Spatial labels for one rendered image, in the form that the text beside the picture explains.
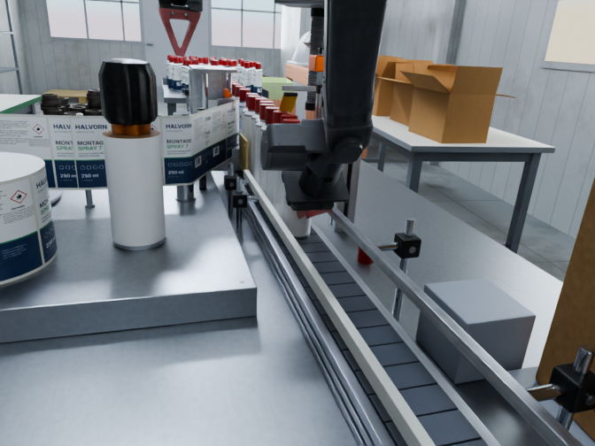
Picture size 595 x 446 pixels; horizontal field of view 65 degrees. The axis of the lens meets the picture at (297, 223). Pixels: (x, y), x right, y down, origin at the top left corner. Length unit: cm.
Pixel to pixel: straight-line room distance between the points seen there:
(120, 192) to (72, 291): 17
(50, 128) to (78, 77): 932
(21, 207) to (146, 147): 19
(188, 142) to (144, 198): 26
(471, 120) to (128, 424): 224
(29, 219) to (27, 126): 30
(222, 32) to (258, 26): 73
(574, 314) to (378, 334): 22
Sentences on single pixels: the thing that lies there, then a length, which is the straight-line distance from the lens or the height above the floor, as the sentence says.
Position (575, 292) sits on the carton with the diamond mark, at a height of 98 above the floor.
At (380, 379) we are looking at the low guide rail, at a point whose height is 91.
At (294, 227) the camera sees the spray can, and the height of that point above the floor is 90.
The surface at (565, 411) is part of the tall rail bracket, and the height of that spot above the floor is 93.
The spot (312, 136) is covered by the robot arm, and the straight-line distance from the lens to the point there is 64.
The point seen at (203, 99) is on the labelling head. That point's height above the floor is 107.
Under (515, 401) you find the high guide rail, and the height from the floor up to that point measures 96.
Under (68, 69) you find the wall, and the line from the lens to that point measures 1035.
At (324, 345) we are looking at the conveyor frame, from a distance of 59.
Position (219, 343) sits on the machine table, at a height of 83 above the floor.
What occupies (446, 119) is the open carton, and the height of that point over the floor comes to 90.
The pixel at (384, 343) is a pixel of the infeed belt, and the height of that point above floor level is 88.
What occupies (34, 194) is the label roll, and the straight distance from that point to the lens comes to 77.
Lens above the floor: 122
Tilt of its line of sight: 21 degrees down
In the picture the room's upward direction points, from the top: 3 degrees clockwise
